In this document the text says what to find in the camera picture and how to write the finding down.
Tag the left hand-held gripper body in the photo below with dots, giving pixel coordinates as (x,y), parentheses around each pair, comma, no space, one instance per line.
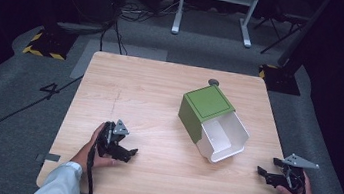
(108,137)

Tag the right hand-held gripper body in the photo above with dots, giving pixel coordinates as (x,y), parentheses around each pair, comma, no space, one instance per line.
(294,175)

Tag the white plastic drawer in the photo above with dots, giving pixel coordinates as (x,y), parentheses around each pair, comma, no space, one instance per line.
(225,139)

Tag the green drawer box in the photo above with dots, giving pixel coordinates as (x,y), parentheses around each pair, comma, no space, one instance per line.
(204,104)

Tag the person's left hand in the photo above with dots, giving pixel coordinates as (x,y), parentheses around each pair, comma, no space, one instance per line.
(85,156)

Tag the grey tape piece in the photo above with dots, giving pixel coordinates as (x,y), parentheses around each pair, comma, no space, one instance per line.
(52,157)

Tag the black tape floor mark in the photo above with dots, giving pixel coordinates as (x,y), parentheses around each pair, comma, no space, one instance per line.
(50,89)

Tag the black yellow striped base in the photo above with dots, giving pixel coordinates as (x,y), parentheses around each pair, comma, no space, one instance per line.
(280,79)
(51,44)

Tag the grey round table grommet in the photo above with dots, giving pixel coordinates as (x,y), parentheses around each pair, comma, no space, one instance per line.
(213,82)

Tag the black slanted pole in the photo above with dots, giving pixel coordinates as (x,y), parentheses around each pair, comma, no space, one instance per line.
(302,33)

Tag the black tripod stand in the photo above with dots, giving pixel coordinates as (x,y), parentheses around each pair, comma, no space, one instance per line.
(283,27)

